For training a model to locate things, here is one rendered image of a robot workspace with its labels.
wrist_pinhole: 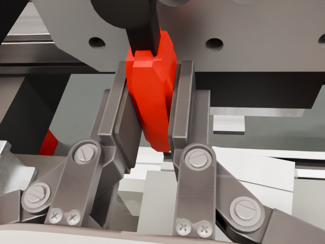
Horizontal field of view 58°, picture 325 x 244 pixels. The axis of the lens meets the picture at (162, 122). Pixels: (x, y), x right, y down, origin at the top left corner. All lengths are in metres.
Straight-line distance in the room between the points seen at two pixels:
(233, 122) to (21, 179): 0.34
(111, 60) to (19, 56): 0.49
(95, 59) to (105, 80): 1.73
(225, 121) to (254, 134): 1.21
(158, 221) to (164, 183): 0.04
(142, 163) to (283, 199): 0.16
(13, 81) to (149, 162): 0.41
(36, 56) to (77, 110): 1.19
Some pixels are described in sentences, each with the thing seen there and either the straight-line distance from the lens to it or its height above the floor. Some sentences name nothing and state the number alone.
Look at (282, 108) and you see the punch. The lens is 0.24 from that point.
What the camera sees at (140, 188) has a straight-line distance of 0.35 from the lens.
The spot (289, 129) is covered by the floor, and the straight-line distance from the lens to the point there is 1.60.
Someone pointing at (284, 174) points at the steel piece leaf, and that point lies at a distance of 0.32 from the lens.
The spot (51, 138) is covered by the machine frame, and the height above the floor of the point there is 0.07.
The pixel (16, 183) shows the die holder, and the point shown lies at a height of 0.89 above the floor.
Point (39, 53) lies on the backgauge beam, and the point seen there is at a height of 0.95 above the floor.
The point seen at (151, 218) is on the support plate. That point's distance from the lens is 0.30.
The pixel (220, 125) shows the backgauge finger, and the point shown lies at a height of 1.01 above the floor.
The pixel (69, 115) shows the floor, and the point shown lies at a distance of 1.78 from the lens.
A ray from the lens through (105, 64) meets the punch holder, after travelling 0.16.
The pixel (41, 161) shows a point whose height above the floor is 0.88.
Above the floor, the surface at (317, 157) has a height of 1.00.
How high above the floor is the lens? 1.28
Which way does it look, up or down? 54 degrees down
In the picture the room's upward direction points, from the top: 12 degrees counter-clockwise
